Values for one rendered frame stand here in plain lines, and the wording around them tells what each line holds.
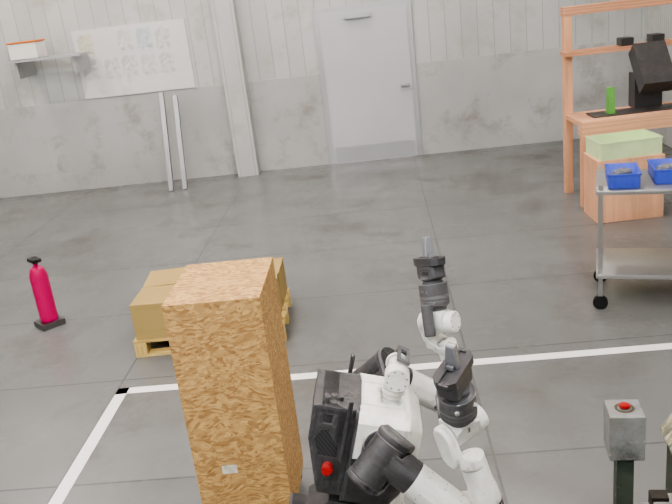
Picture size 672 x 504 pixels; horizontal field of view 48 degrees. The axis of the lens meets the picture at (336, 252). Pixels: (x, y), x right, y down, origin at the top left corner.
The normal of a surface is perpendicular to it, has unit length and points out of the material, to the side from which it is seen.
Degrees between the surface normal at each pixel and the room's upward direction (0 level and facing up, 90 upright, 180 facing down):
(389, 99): 90
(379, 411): 15
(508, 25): 90
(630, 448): 90
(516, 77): 90
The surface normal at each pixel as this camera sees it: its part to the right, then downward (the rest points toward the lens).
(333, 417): -0.04, 0.33
